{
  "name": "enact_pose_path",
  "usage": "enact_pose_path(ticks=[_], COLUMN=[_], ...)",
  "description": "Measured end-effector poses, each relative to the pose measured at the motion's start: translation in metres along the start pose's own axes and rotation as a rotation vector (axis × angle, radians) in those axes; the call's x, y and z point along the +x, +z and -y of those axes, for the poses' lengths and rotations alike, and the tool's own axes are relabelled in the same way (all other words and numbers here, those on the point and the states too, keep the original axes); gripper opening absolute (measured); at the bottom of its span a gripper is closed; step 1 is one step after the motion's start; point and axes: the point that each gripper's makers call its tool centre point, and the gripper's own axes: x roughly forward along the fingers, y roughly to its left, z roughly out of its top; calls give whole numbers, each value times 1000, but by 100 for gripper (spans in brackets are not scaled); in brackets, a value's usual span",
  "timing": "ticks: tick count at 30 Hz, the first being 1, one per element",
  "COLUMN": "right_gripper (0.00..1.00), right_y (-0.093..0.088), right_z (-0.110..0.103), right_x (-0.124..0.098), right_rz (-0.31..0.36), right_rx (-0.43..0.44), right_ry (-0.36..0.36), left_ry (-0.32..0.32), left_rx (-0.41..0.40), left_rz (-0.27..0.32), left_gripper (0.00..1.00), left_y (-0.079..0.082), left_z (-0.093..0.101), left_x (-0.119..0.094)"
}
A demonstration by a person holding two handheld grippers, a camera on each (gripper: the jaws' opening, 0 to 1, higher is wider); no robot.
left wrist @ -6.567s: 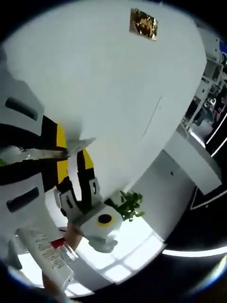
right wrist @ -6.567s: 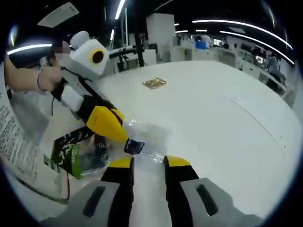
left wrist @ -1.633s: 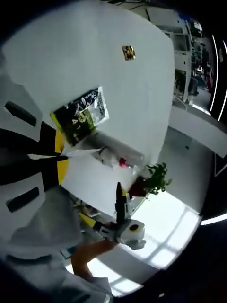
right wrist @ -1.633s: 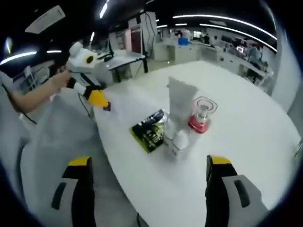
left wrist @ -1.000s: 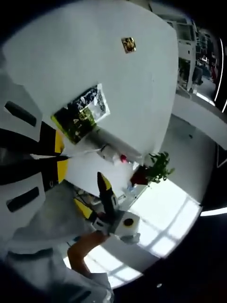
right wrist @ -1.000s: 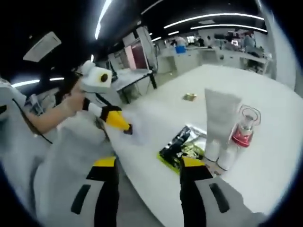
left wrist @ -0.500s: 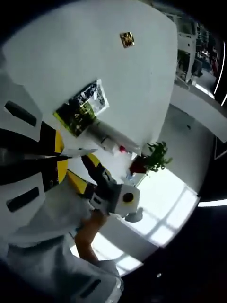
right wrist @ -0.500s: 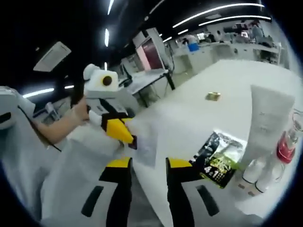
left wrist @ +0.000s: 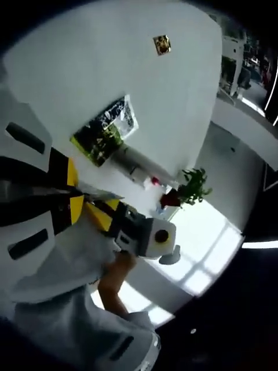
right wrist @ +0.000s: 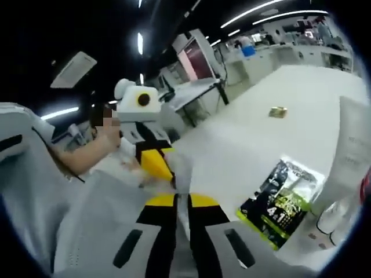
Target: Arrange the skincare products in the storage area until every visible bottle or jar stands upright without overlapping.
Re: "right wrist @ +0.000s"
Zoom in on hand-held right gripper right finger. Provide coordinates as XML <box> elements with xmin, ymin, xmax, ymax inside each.
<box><xmin>187</xmin><ymin>193</ymin><xmax>281</xmax><ymax>278</ymax></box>

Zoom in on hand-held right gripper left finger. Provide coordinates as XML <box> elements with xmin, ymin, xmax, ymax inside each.
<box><xmin>53</xmin><ymin>193</ymin><xmax>182</xmax><ymax>278</ymax></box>

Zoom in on green black skincare sachet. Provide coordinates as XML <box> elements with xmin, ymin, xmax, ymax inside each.
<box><xmin>236</xmin><ymin>157</ymin><xmax>326</xmax><ymax>250</ymax></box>

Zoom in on gold foil skincare sachet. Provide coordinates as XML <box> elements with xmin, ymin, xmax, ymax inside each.
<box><xmin>268</xmin><ymin>105</ymin><xmax>288</xmax><ymax>119</ymax></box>

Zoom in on large white skincare tube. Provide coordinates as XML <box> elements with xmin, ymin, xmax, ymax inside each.
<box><xmin>330</xmin><ymin>95</ymin><xmax>371</xmax><ymax>205</ymax></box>

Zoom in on white table black legs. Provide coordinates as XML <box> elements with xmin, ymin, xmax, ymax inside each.
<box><xmin>161</xmin><ymin>77</ymin><xmax>231</xmax><ymax>128</ymax></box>

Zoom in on ceiling air vent panel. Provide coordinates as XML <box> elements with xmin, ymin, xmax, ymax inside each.
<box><xmin>50</xmin><ymin>52</ymin><xmax>98</xmax><ymax>89</ymax></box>

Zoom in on white mesh basket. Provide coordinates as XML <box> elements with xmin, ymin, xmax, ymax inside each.
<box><xmin>0</xmin><ymin>101</ymin><xmax>157</xmax><ymax>276</ymax></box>

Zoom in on large display screen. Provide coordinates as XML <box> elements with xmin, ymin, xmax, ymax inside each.
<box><xmin>176</xmin><ymin>36</ymin><xmax>216</xmax><ymax>81</ymax></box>

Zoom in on black screen stand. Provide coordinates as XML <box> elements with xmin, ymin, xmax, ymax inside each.
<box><xmin>213</xmin><ymin>47</ymin><xmax>231</xmax><ymax>105</ymax></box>

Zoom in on row of white workbenches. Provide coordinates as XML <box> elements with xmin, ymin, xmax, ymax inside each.
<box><xmin>225</xmin><ymin>25</ymin><xmax>356</xmax><ymax>87</ymax></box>

